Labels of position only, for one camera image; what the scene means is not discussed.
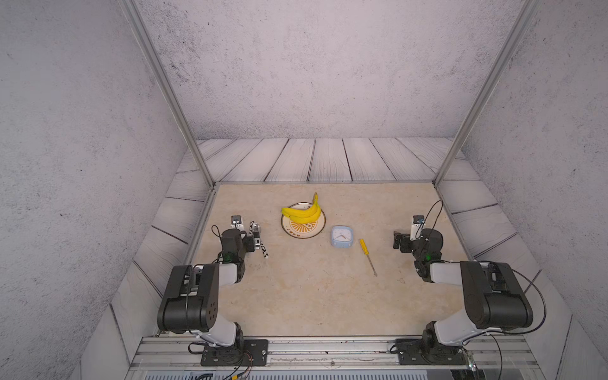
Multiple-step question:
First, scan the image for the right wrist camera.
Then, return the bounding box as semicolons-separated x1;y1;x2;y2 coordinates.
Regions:
410;215;425;241

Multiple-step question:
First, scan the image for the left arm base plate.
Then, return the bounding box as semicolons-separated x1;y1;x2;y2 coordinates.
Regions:
200;339;269;367

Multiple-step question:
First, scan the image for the round patterned plate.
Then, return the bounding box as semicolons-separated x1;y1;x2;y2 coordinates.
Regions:
280;212;326;239

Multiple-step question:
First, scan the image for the left aluminium frame post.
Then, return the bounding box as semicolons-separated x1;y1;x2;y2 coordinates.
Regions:
120;0;215;188

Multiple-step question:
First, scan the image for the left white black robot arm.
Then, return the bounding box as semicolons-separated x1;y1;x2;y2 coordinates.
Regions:
157;227;261;351

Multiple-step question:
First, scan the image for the aluminium mounting rail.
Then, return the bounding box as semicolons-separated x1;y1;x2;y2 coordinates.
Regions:
126;336;544;379

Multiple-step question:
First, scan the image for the aluminium frame post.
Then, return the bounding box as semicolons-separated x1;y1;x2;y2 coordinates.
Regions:
120;0;215;188
432;0;541;189

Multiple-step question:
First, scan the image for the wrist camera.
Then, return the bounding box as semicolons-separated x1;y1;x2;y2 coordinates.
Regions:
410;215;425;241
231;215;243;229

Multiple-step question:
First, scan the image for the yellow banana bunch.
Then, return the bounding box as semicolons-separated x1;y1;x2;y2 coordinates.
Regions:
281;193;322;224

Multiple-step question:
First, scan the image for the right aluminium frame post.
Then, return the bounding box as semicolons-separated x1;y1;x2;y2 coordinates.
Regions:
432;0;541;189

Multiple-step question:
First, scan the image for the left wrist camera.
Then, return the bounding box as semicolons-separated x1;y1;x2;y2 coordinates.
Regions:
231;215;243;229

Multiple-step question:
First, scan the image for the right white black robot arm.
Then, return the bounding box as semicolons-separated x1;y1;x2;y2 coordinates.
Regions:
393;228;534;357

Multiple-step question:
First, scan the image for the yellow handled screwdriver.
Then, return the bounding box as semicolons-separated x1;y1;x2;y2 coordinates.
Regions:
359;238;378;277

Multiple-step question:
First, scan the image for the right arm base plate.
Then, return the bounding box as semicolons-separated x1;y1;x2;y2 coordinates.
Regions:
389;339;468;366

